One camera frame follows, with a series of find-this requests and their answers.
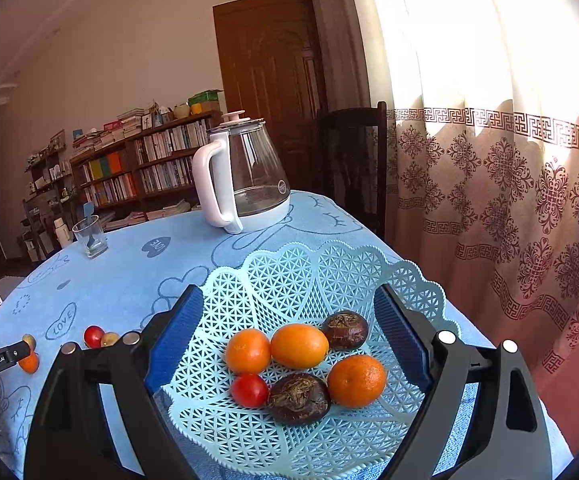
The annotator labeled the small mandarin orange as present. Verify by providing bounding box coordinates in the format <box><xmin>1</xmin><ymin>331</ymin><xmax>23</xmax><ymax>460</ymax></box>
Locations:
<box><xmin>327</xmin><ymin>354</ymin><xmax>387</xmax><ymax>408</ymax></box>

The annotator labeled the patterned beige curtain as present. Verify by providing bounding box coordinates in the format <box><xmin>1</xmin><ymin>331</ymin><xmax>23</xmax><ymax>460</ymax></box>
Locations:
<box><xmin>313</xmin><ymin>0</ymin><xmax>579</xmax><ymax>456</ymax></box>

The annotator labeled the glass kettle white handle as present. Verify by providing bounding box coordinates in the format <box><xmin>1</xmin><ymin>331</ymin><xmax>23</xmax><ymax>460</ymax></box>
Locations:
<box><xmin>192</xmin><ymin>110</ymin><xmax>291</xmax><ymax>234</ymax></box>

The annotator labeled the round orange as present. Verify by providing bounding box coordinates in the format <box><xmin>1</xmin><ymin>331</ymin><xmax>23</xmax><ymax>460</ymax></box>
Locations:
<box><xmin>18</xmin><ymin>352</ymin><xmax>40</xmax><ymax>375</ymax></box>

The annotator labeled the clear drinking glass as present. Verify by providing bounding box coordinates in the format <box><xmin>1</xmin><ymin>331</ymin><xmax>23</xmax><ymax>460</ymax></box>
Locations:
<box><xmin>72</xmin><ymin>214</ymin><xmax>108</xmax><ymax>259</ymax></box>

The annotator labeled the brown wooden door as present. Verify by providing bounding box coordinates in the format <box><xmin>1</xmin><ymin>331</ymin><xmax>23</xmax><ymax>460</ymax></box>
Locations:
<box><xmin>213</xmin><ymin>0</ymin><xmax>327</xmax><ymax>193</ymax></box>

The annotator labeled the large oval orange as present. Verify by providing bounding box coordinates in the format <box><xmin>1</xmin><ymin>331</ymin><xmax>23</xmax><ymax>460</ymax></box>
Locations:
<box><xmin>271</xmin><ymin>323</ymin><xmax>329</xmax><ymax>370</ymax></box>

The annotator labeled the dark wooden chair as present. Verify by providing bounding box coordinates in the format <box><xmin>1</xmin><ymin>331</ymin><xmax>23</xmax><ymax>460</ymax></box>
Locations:
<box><xmin>317</xmin><ymin>101</ymin><xmax>387</xmax><ymax>240</ymax></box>

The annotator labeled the tan round longan fruit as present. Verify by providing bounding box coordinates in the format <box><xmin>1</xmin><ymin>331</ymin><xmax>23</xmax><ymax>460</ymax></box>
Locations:
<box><xmin>22</xmin><ymin>334</ymin><xmax>36</xmax><ymax>352</ymax></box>

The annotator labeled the spoon in glass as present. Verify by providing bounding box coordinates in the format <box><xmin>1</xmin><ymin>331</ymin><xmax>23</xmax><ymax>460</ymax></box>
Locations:
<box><xmin>82</xmin><ymin>202</ymin><xmax>94</xmax><ymax>252</ymax></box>

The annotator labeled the blue love print tablecloth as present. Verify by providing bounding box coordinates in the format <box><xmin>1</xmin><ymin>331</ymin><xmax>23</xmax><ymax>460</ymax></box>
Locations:
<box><xmin>0</xmin><ymin>188</ymin><xmax>574</xmax><ymax>480</ymax></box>

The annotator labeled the small brown longan fruit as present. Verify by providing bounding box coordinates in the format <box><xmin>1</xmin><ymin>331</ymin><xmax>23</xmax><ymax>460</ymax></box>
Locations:
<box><xmin>100</xmin><ymin>332</ymin><xmax>120</xmax><ymax>348</ymax></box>

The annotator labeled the red cherry tomato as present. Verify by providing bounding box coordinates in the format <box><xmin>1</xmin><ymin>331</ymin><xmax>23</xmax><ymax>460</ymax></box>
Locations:
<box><xmin>83</xmin><ymin>325</ymin><xmax>105</xmax><ymax>349</ymax></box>
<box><xmin>230</xmin><ymin>374</ymin><xmax>268</xmax><ymax>408</ymax></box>

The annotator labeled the white thermos flask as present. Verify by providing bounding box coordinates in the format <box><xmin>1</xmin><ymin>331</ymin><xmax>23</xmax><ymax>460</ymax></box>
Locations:
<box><xmin>54</xmin><ymin>217</ymin><xmax>72</xmax><ymax>248</ymax></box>

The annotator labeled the dark wooden side shelf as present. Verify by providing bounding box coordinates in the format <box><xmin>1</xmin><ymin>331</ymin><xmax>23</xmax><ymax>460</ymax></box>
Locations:
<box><xmin>22</xmin><ymin>140</ymin><xmax>76</xmax><ymax>261</ymax></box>

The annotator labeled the dark brown water chestnut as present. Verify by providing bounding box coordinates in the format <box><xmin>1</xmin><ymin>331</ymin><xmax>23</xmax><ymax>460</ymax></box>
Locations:
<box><xmin>266</xmin><ymin>373</ymin><xmax>332</xmax><ymax>426</ymax></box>

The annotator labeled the wooden bookshelf with books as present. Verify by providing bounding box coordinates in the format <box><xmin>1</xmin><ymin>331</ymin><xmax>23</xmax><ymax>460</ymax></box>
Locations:
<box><xmin>70</xmin><ymin>90</ymin><xmax>221</xmax><ymax>219</ymax></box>

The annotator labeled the light blue lattice basket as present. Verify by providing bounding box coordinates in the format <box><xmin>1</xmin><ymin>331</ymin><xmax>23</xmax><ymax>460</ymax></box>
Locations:
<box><xmin>163</xmin><ymin>242</ymin><xmax>459</xmax><ymax>479</ymax></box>

